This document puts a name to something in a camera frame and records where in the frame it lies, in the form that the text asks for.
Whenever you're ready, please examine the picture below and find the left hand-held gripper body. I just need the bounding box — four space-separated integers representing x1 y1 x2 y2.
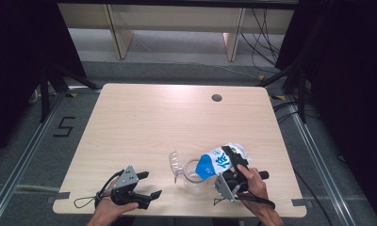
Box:
110 165 141 209

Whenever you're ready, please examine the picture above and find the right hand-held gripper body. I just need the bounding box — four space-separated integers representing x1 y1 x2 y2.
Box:
213 165 270 202

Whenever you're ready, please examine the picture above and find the blue white milk carton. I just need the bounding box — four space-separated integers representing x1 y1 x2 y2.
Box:
194 142 251 181

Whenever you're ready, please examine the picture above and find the clear jar with flip lid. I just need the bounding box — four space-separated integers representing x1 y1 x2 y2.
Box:
168 151 209 193

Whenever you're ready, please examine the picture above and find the person's right hand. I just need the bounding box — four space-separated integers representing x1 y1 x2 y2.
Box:
237 164 275 217

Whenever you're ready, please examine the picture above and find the person's left hand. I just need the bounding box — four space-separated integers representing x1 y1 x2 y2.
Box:
93 178 139 221

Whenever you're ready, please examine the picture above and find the black metal stand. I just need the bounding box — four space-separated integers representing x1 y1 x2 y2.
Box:
39 62 100 123
256 62 309 124

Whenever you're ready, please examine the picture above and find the dark curtain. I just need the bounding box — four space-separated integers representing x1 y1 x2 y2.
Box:
0 0 87 159
275 0 377 222

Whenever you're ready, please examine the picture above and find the beige wooden shelf unit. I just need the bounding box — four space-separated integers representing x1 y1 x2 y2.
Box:
57 3 296 62

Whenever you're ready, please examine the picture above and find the black cord loop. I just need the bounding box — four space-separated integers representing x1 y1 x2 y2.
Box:
213 192 276 210
74 169 125 209

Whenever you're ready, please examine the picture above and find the aluminium floor rail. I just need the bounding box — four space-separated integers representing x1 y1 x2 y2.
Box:
0 93 66 226
285 95 358 226

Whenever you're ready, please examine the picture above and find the black floor cable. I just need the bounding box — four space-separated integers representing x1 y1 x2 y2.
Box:
294 170 336 226

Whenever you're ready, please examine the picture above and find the bundle of black cables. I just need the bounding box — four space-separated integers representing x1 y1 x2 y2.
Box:
239 8 283 76

